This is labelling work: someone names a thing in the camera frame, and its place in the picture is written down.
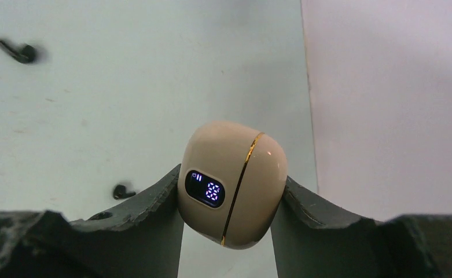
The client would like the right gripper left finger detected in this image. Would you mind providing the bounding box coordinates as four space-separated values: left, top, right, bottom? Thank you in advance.
0 166 184 277

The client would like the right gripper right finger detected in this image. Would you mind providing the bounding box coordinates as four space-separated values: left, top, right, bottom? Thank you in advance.
271 178 452 277

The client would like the black earbud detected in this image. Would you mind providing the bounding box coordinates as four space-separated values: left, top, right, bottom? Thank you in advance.
112 184 137 200
0 38 41 64

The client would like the pink earbud charging case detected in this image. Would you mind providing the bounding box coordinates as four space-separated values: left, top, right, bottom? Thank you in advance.
178 121 288 250

